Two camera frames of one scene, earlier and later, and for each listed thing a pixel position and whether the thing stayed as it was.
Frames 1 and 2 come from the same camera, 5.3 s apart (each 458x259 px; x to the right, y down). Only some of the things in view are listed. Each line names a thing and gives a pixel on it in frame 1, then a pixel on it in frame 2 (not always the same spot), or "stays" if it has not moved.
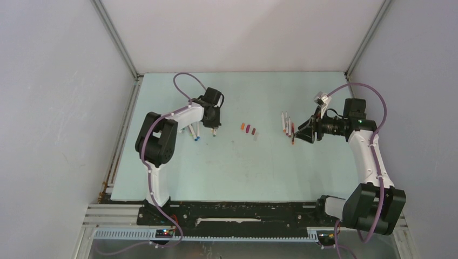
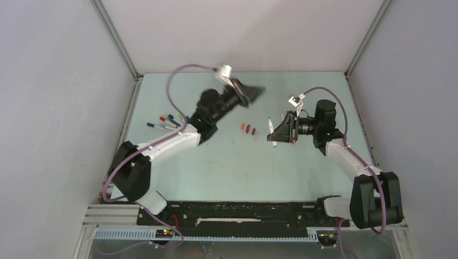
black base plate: x=240 y=219 stays
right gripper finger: x=307 y=123 to x=289 y=118
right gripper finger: x=306 y=134 to x=283 y=133
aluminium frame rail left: x=108 y=185 stays
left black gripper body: x=214 y=121 to x=234 y=94
